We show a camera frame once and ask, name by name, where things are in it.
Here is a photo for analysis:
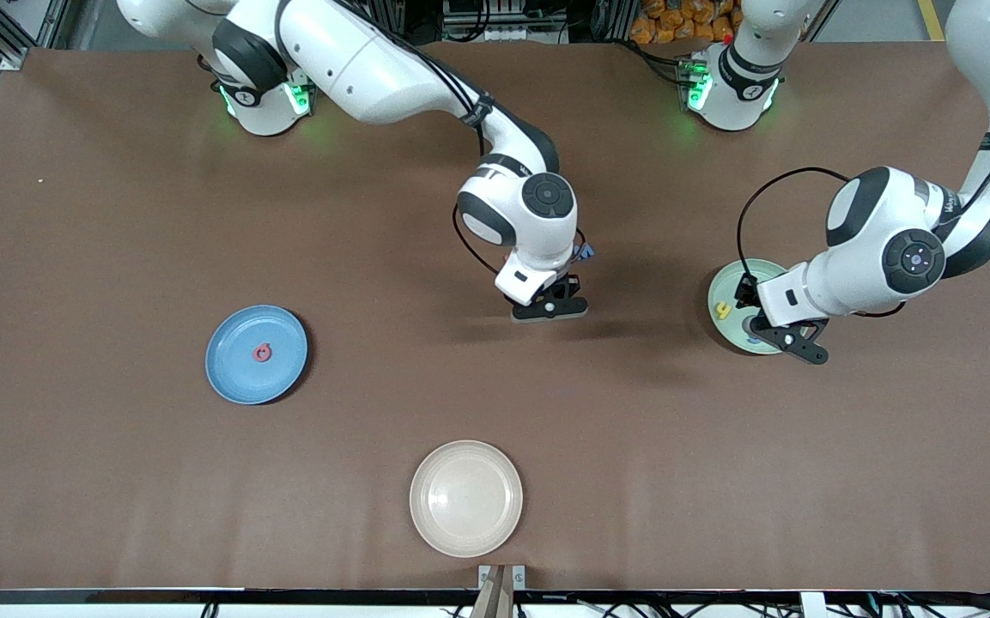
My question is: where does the green plate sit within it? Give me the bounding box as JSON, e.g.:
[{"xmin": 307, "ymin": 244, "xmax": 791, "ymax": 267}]
[{"xmin": 708, "ymin": 258, "xmax": 792, "ymax": 355}]

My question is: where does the beige plate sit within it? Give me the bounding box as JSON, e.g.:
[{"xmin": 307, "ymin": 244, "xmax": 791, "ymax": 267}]
[{"xmin": 410, "ymin": 439, "xmax": 524, "ymax": 559}]

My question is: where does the blue plate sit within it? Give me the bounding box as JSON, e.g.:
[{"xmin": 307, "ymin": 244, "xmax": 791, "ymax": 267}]
[{"xmin": 206, "ymin": 305, "xmax": 309, "ymax": 406}]

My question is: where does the white electronics box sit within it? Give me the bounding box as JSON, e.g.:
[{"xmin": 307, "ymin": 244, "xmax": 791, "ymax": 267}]
[{"xmin": 441, "ymin": 0, "xmax": 573, "ymax": 44}]

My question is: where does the orange packets pile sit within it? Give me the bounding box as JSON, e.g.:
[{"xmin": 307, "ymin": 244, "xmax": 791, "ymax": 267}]
[{"xmin": 629, "ymin": 0, "xmax": 744, "ymax": 45}]

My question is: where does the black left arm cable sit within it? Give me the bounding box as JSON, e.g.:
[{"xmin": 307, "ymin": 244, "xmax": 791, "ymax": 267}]
[{"xmin": 736, "ymin": 167, "xmax": 852, "ymax": 277}]

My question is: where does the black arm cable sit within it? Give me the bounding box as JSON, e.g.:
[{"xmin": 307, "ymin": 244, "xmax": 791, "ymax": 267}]
[
  {"xmin": 452, "ymin": 202, "xmax": 513, "ymax": 276},
  {"xmin": 736, "ymin": 167, "xmax": 852, "ymax": 277}
]

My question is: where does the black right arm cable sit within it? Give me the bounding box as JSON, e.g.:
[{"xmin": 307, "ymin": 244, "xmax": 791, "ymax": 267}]
[{"xmin": 452, "ymin": 202, "xmax": 513, "ymax": 276}]

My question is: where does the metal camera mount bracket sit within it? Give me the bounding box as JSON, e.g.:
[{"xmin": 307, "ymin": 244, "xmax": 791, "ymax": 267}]
[{"xmin": 471, "ymin": 564, "xmax": 526, "ymax": 618}]

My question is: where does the aluminium frame profile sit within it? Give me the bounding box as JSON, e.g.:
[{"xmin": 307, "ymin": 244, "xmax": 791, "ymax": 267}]
[{"xmin": 0, "ymin": 0, "xmax": 75, "ymax": 71}]

